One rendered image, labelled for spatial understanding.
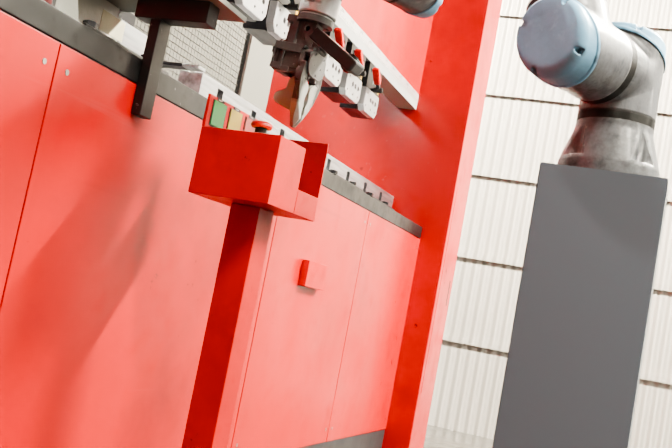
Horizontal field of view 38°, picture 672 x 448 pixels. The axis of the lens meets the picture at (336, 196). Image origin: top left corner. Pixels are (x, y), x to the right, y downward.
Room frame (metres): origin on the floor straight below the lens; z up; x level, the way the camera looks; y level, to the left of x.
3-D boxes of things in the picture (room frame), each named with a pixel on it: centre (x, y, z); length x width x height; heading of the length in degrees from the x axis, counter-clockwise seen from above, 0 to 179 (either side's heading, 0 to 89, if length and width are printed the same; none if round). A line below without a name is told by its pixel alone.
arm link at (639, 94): (1.45, -0.39, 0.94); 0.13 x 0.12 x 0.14; 132
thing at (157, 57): (1.69, 0.34, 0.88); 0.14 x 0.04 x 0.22; 70
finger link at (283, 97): (1.79, 0.12, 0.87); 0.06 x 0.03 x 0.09; 67
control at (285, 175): (1.76, 0.14, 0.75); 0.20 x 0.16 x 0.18; 157
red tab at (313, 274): (2.67, 0.02, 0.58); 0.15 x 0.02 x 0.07; 160
